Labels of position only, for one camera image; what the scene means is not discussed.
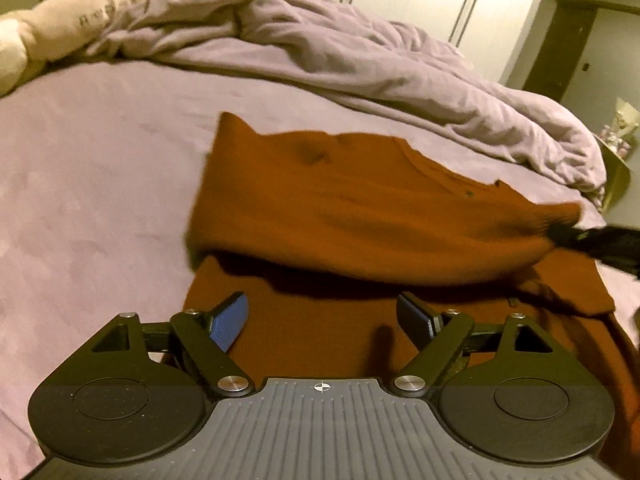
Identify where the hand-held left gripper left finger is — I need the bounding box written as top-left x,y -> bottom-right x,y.
92,292 -> 254,397

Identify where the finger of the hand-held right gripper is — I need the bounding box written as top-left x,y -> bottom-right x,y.
547,225 -> 640,279

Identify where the yellow side table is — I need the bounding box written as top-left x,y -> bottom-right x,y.
596,137 -> 635,211

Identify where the purple bed sheet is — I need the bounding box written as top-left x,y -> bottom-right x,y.
0,50 -> 640,480

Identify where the white plush toy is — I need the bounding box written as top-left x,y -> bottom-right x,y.
0,0 -> 181,96

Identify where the brown knit sweater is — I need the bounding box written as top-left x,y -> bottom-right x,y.
181,111 -> 640,461

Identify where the purple duvet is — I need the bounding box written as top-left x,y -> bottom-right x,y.
82,0 -> 608,201

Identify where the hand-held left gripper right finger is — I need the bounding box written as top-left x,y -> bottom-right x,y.
392,293 -> 545,398

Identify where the small decorations group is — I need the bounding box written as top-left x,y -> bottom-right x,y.
599,96 -> 640,160

